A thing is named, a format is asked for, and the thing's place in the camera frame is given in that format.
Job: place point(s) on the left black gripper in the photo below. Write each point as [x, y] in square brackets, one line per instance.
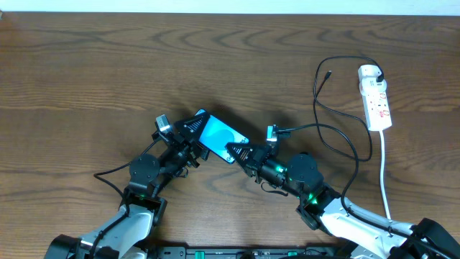
[185, 140]

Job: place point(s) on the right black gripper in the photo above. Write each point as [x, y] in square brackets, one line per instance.
[255, 160]

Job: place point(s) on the blue Galaxy smartphone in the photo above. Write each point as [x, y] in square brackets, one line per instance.
[216, 135]

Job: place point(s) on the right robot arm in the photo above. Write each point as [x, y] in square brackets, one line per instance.
[323, 208]

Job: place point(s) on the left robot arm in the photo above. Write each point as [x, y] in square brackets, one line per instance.
[141, 208]

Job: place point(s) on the white power strip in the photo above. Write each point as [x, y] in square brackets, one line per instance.
[372, 87]

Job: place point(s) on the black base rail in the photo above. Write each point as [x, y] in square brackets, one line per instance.
[177, 252]

